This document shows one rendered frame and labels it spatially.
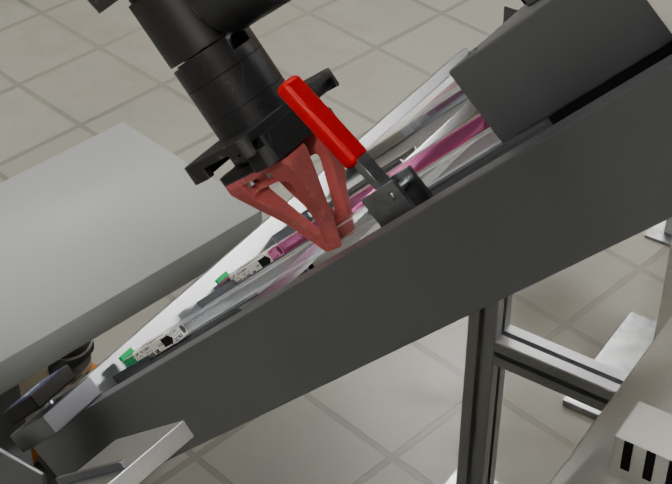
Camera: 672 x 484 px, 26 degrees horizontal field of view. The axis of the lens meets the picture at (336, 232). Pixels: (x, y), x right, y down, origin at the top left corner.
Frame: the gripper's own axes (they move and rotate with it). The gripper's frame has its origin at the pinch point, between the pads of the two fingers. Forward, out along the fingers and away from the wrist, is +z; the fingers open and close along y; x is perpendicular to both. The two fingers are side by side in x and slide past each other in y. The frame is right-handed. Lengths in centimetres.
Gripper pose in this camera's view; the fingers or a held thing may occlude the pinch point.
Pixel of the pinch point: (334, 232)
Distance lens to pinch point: 95.8
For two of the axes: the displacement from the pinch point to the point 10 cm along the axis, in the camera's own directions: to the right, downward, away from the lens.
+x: -6.4, 2.7, 7.2
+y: 5.4, -5.2, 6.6
